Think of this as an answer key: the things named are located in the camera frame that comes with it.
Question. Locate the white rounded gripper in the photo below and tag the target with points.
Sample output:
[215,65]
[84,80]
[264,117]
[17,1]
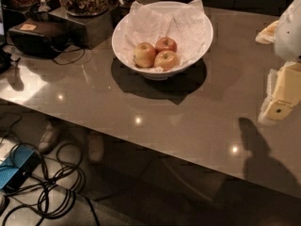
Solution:
[289,37]

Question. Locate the yellow-red apple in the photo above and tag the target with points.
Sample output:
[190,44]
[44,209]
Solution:
[144,55]
[166,60]

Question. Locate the rear red apple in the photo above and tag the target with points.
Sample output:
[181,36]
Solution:
[166,43]

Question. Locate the white ceramic bowl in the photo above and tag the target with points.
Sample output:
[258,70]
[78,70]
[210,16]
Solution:
[159,74]

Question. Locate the white crumpled paper liner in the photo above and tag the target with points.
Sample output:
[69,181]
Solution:
[185,24]

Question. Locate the dark square jar stand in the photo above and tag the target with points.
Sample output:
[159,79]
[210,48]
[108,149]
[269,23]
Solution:
[86,32]

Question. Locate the right white shoe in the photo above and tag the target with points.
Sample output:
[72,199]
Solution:
[95,144]

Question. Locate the white shoe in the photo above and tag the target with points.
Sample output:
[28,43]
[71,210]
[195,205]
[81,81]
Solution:
[95,144]
[50,136]

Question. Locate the metal scoop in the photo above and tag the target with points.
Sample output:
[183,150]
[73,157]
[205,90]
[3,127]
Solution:
[43,6]

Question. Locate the black box device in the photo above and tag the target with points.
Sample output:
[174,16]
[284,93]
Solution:
[40,39]

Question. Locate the left white shoe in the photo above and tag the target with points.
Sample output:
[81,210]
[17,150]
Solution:
[50,136]

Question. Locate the blue box on floor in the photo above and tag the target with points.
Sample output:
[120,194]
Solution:
[16,168]

